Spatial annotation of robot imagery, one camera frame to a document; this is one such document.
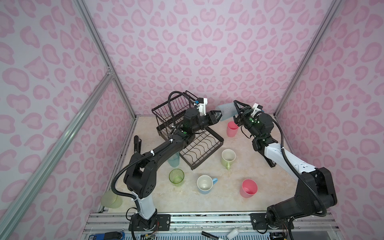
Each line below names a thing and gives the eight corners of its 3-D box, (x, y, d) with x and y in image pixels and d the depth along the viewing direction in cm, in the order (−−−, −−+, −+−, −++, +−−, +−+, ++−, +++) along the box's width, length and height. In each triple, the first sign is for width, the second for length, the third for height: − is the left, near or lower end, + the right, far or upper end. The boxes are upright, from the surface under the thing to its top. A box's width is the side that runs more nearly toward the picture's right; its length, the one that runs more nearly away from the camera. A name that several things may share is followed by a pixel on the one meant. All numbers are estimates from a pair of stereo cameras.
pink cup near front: (240, 198, 83) (245, 192, 74) (238, 185, 87) (242, 178, 79) (253, 198, 82) (259, 192, 74) (250, 185, 87) (255, 178, 79)
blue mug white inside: (194, 190, 85) (193, 184, 77) (203, 176, 90) (204, 169, 82) (206, 199, 82) (206, 194, 74) (215, 184, 87) (217, 178, 79)
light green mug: (216, 167, 93) (217, 159, 86) (224, 154, 99) (226, 146, 92) (226, 173, 91) (229, 166, 83) (234, 160, 96) (237, 152, 89)
